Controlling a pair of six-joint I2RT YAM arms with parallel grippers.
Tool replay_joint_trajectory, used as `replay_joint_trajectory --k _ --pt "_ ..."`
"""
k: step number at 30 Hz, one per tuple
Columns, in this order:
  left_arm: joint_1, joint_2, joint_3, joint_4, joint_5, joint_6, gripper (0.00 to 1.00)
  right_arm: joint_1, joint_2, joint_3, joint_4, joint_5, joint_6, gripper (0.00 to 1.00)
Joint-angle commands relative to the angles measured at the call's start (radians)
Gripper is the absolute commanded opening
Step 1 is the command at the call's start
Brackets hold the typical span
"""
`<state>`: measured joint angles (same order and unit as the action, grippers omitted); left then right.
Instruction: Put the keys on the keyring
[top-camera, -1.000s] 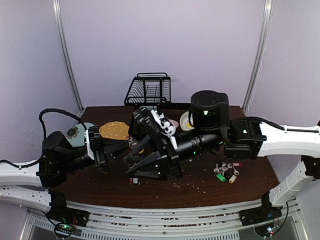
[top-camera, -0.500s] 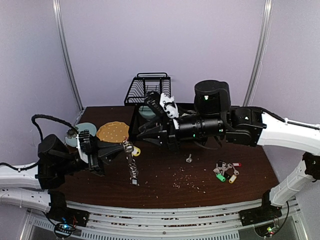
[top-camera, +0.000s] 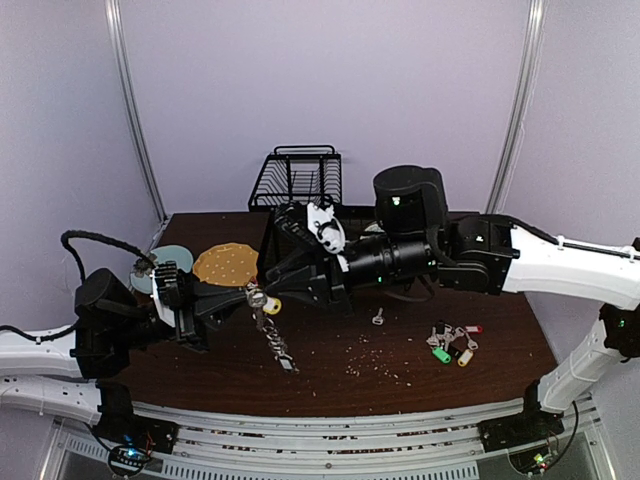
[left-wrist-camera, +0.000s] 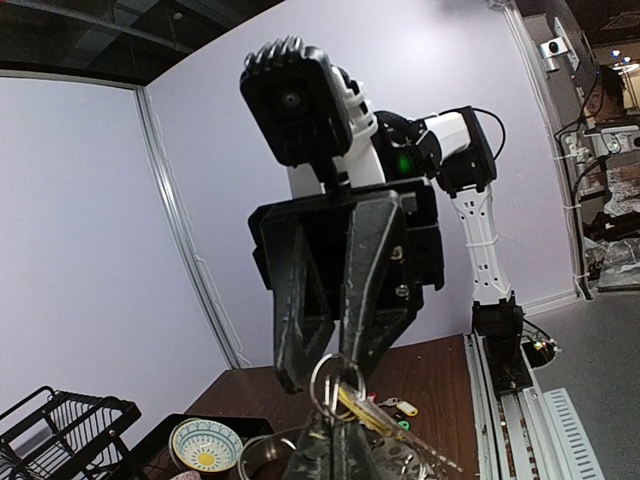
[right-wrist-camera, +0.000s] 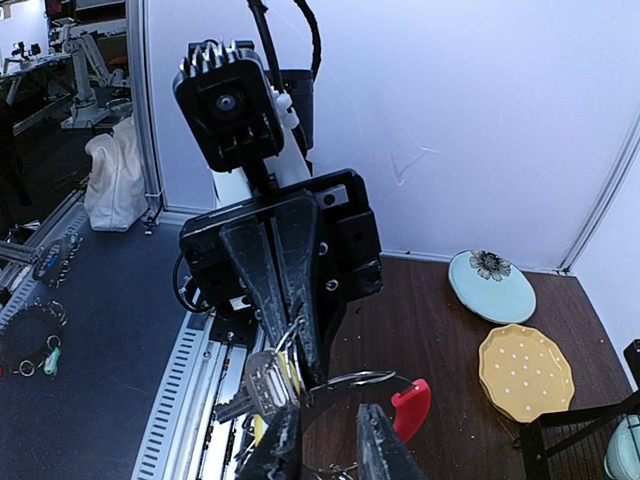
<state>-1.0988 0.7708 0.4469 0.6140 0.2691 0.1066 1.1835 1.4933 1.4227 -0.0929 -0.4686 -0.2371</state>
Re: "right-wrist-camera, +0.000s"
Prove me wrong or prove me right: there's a black metal dish rack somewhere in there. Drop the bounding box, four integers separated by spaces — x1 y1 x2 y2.
512 339 640 480

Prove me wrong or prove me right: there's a black keyring on floor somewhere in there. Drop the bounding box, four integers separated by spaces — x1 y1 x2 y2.
1 298 67 378

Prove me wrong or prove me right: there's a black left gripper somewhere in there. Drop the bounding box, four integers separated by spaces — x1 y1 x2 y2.
179 169 382 387

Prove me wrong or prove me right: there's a yellow key tag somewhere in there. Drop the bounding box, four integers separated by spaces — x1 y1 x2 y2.
248 350 301 445

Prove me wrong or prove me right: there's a light blue flower plate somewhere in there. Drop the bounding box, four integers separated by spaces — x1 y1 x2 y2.
448 250 537 325

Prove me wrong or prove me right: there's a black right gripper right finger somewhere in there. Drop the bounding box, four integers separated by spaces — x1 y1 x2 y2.
357 404 425 480

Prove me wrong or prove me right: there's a white plastic bag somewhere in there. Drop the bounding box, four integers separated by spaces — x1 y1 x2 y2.
83 116 148 232

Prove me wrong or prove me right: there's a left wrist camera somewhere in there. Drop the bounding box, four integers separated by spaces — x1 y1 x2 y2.
173 41 284 175

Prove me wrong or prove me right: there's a large keyring with red grip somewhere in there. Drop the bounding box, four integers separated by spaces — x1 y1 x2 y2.
239 367 432 480

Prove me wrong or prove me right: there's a metal table edge rail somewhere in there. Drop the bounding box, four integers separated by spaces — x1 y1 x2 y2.
131 313 265 479

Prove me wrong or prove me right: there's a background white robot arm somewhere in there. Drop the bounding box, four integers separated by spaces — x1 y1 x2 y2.
1 19 129 135

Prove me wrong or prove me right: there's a teal ceramic bowl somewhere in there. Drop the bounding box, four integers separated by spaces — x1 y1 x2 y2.
604 415 639 480

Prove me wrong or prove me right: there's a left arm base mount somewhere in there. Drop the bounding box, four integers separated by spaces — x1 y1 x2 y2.
171 252 258 348

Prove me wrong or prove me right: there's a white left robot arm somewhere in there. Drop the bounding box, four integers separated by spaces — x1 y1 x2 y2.
173 67 382 386

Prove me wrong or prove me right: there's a yellow polka dot plate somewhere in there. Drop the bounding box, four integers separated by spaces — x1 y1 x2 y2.
478 324 576 424

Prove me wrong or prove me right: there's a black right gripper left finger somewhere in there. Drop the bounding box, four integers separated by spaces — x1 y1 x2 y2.
239 406 303 480

